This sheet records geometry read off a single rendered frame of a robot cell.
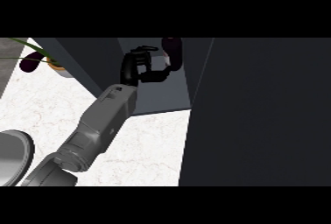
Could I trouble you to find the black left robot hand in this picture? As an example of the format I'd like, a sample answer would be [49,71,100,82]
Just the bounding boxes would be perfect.
[118,45,171,88]

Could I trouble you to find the dark grey cabinet door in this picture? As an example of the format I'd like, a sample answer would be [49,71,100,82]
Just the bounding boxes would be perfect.
[177,37,331,187]

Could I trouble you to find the dark wine bottle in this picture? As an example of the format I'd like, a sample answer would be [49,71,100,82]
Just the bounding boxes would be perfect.
[159,37,183,73]

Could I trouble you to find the tan plant pot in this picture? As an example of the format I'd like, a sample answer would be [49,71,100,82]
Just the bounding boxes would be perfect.
[46,56,75,79]

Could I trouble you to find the dark grey cabinet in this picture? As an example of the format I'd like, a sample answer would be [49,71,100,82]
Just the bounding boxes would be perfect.
[31,37,214,117]

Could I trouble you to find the green plant leaves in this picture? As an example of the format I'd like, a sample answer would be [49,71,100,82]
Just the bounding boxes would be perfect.
[0,37,59,67]

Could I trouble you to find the dark purple eggplant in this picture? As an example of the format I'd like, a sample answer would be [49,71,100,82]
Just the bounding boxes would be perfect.
[18,51,47,74]

